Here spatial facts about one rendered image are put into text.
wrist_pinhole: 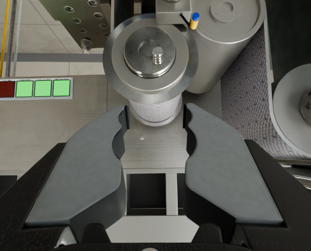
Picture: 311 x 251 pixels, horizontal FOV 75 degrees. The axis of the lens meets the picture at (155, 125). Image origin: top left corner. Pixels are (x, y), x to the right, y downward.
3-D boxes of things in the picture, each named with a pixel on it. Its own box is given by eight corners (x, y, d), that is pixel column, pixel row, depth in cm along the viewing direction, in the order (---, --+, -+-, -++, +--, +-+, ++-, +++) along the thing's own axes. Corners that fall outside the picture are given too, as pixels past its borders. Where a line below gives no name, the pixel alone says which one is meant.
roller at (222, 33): (262, -29, 32) (269, 42, 30) (217, 52, 57) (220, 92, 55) (186, -26, 32) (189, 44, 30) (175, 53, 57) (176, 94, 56)
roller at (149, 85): (185, 15, 31) (192, 87, 29) (174, 78, 56) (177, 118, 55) (109, 21, 31) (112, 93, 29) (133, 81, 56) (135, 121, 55)
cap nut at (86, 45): (89, 39, 64) (89, 52, 64) (93, 45, 68) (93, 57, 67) (78, 39, 64) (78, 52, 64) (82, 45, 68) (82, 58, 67)
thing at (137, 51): (155, 16, 30) (186, 55, 29) (155, 25, 32) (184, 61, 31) (113, 45, 29) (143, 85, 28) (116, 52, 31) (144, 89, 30)
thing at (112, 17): (115, -65, 35) (113, 34, 32) (133, 22, 58) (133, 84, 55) (112, -65, 35) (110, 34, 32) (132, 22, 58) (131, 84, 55)
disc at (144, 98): (194, 8, 32) (203, 99, 30) (193, 11, 32) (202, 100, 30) (100, 16, 32) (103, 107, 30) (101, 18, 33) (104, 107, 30)
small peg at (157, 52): (154, 44, 26) (164, 48, 26) (155, 55, 29) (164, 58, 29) (150, 54, 26) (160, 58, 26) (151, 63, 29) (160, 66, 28)
